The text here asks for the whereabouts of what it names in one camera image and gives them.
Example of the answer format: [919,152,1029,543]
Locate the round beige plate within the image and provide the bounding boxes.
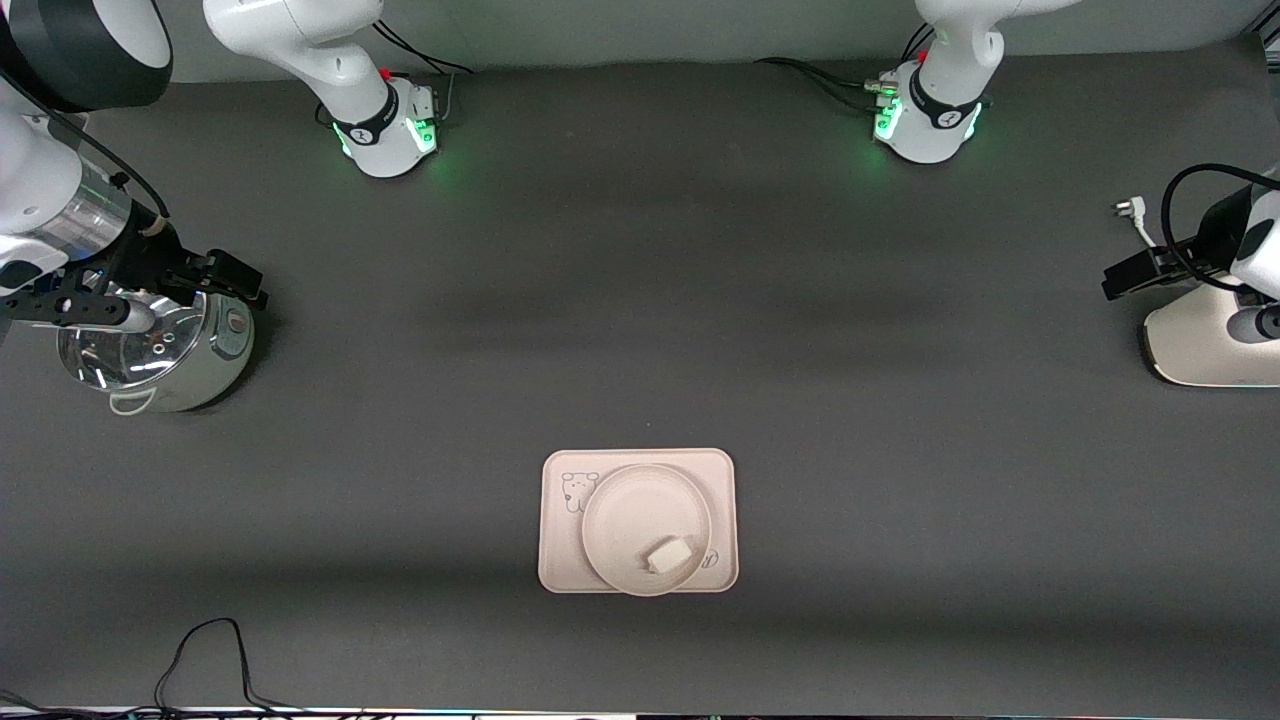
[581,463,714,599]

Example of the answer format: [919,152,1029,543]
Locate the small white bun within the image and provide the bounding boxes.
[641,536,694,577]

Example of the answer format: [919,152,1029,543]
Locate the beige rectangular rabbit tray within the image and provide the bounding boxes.
[538,448,740,595]

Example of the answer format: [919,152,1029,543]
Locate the steel electric cooking pot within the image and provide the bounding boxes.
[57,288,257,417]

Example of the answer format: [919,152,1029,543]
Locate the cream white toaster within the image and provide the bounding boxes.
[1143,282,1280,389]

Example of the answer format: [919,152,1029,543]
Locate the glass pot lid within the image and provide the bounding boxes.
[57,300,209,392]

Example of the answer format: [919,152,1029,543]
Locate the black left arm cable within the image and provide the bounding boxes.
[1159,163,1280,297]

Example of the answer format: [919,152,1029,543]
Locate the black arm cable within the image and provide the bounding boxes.
[1159,163,1280,297]
[0,60,173,221]

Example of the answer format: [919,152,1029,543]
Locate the white toaster power cable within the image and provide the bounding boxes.
[1114,196,1163,251]

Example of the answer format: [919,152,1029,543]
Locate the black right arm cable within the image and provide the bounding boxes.
[0,60,173,221]

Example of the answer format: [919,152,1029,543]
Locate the black right base cables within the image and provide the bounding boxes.
[375,15,473,126]

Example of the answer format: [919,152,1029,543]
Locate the black base cables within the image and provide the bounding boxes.
[753,18,936,113]
[375,15,473,126]

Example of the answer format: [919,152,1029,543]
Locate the black looped table cable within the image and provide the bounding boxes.
[153,617,301,717]

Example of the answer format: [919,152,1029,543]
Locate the black left base cables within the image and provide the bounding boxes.
[753,18,936,113]

